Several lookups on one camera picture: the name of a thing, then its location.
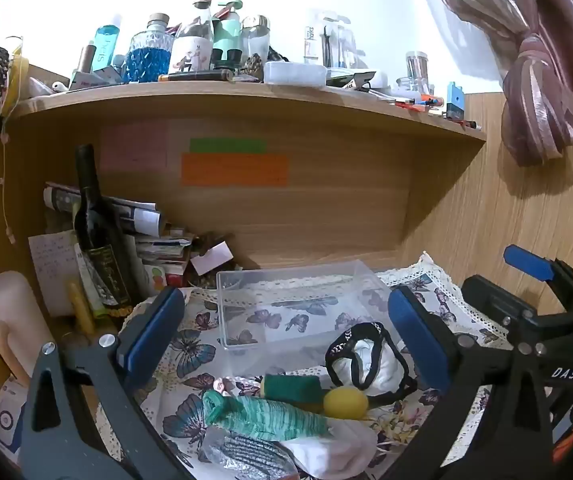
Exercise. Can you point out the brown pinecone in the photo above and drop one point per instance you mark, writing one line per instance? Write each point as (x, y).
(255, 66)

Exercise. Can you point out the brown pen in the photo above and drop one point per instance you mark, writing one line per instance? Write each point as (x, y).
(194, 76)

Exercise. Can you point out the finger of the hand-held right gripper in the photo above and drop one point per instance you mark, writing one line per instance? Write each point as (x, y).
(529, 262)
(496, 300)

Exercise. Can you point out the grey patterned sock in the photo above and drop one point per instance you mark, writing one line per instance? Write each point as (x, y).
(246, 455)

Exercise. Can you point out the white handwritten paper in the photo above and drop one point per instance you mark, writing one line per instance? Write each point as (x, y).
(51, 270)

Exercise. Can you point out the orange sticky note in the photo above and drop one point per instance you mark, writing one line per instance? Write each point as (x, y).
(234, 170)

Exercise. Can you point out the copper cosmetic tube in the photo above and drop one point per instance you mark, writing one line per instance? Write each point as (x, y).
(86, 60)

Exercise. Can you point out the white round-logo packet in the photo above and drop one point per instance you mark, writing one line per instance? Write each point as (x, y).
(6, 420)

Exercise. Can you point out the green sticky note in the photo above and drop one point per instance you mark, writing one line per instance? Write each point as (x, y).
(226, 146)

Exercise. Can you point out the clear jar with silver lid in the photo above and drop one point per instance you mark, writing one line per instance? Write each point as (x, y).
(255, 40)

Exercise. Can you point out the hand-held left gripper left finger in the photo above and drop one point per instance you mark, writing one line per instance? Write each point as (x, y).
(154, 330)

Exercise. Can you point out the glass jar with silver tubes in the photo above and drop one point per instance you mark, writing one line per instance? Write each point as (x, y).
(416, 72)

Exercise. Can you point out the beige cylinder bottle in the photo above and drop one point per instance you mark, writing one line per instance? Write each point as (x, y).
(14, 310)

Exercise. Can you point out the white card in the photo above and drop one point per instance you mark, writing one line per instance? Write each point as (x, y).
(211, 258)

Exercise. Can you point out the wooden shelf board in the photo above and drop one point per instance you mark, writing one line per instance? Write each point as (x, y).
(266, 105)

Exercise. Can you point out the white earbud case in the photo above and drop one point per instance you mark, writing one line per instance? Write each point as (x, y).
(44, 87)

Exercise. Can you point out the clear bottle with illustrated label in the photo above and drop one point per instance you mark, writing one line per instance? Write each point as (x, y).
(191, 50)

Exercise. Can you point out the pink sticky note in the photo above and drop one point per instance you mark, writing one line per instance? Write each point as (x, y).
(134, 147)

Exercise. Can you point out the turquoise tube bottle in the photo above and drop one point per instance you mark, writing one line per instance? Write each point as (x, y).
(104, 47)

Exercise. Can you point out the rolled magazine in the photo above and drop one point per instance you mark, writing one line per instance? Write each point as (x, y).
(141, 215)

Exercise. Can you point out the blue liquid glass bottle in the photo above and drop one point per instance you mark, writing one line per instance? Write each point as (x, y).
(146, 60)

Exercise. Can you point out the orange markers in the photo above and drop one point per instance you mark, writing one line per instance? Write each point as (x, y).
(416, 103)

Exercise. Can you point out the mint green pump bottle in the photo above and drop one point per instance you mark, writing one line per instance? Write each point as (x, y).
(226, 35)

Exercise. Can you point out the green striped sock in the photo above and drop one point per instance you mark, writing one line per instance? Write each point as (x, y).
(266, 415)

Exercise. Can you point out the yellow cloth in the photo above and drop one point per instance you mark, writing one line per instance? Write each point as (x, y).
(19, 80)

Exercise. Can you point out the pile of paper packets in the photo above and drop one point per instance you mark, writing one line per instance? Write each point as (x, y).
(164, 260)

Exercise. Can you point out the dark wine bottle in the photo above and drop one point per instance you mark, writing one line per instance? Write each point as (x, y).
(99, 240)

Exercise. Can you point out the small pink trinket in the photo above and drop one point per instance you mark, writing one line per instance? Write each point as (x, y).
(222, 386)

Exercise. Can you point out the clear lidded container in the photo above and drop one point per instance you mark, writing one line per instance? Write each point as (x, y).
(294, 73)

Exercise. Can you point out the red and white box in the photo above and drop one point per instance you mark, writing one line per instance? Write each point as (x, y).
(91, 81)

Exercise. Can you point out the pink striped curtain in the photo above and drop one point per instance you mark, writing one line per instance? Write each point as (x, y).
(531, 85)

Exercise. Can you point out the clear plastic box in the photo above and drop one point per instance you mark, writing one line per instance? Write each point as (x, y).
(286, 285)

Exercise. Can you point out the butterfly print tablecloth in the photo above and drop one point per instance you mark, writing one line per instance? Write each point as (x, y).
(191, 350)

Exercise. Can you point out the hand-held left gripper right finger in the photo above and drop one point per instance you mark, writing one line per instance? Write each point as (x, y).
(411, 330)

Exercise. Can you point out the yellow soft ball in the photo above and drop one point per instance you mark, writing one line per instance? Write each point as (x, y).
(345, 402)

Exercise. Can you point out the white sock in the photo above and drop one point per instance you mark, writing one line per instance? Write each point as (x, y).
(331, 450)

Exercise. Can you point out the clear blister pack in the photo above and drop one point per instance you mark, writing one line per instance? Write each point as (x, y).
(331, 40)

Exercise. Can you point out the yellow pen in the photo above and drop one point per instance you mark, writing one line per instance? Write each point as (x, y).
(80, 310)

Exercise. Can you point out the blue block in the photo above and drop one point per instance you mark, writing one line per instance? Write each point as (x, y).
(455, 100)

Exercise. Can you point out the black-trimmed white cloth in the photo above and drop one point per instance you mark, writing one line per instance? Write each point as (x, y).
(376, 365)

